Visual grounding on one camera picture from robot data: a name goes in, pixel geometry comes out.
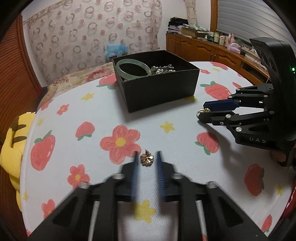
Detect gold ring earring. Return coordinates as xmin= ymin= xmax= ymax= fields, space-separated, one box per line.
xmin=196 ymin=108 xmax=210 ymax=117

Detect gold flower earring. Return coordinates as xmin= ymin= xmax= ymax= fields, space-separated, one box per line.
xmin=140 ymin=150 xmax=154 ymax=167

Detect green jade bangle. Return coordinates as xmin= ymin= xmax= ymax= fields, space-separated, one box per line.
xmin=115 ymin=59 xmax=152 ymax=80

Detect green bead silver jewelry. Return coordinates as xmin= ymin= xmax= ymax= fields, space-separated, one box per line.
xmin=151 ymin=64 xmax=175 ymax=75

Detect black square jewelry box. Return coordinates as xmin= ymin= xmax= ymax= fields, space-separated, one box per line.
xmin=112 ymin=50 xmax=200 ymax=113

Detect brown wooden sideboard cabinet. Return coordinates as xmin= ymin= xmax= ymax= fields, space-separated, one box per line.
xmin=166 ymin=33 xmax=269 ymax=85

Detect strawberry flower print cloth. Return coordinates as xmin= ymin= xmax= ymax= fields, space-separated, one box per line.
xmin=21 ymin=62 xmax=295 ymax=235

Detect white window blind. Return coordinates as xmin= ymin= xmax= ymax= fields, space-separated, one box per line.
xmin=217 ymin=0 xmax=295 ymax=47

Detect clutter pile on sideboard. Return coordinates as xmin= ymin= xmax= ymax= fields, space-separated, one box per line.
xmin=166 ymin=17 xmax=258 ymax=61

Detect floral bed cover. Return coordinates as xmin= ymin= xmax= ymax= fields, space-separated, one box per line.
xmin=37 ymin=62 xmax=114 ymax=110

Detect yellow plush toy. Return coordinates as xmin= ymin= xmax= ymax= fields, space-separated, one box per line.
xmin=1 ymin=112 xmax=36 ymax=209

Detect blue plastic bag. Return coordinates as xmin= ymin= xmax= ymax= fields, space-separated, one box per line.
xmin=105 ymin=44 xmax=128 ymax=60

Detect brown louvered wardrobe door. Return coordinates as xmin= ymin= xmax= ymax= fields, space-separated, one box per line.
xmin=0 ymin=15 xmax=41 ymax=143

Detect circle pattern lace curtain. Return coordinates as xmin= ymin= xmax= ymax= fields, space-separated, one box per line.
xmin=24 ymin=1 xmax=162 ymax=84

